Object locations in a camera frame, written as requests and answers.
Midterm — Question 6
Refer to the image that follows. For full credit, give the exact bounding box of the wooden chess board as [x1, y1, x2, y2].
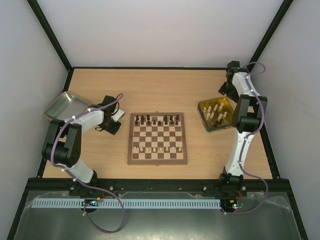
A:
[127, 112, 188, 166]

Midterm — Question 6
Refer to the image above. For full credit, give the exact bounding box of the purple cable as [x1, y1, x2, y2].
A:
[221, 61, 270, 215]
[49, 92, 126, 233]

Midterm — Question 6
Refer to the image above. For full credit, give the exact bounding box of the right black frame post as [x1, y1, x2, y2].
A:
[250, 0, 294, 63]

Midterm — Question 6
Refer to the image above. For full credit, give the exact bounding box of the gold metal tin tray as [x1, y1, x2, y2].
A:
[197, 97, 234, 133]

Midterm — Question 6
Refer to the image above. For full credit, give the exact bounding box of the left black frame post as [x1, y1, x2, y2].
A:
[26, 0, 73, 73]

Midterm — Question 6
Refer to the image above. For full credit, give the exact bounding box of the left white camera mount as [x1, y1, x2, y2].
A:
[111, 108, 125, 122]

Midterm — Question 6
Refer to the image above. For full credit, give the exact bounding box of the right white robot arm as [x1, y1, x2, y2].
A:
[218, 60, 268, 196]

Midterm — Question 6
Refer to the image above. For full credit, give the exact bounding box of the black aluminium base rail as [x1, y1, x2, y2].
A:
[24, 177, 291, 198]

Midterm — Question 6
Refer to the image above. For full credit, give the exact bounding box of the silver metal tin lid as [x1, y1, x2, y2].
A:
[43, 91, 89, 121]

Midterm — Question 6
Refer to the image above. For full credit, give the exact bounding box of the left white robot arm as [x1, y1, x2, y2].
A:
[41, 93, 125, 187]

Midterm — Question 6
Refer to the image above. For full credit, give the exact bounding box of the grey slotted cable duct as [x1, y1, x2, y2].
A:
[31, 198, 221, 210]

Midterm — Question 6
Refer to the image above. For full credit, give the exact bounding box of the black frame post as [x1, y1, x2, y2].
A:
[250, 0, 294, 63]
[26, 0, 73, 73]

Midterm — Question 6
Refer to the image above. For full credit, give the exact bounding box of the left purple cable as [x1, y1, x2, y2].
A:
[49, 92, 126, 233]

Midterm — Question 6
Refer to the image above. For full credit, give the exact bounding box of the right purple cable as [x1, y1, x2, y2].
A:
[221, 61, 270, 215]

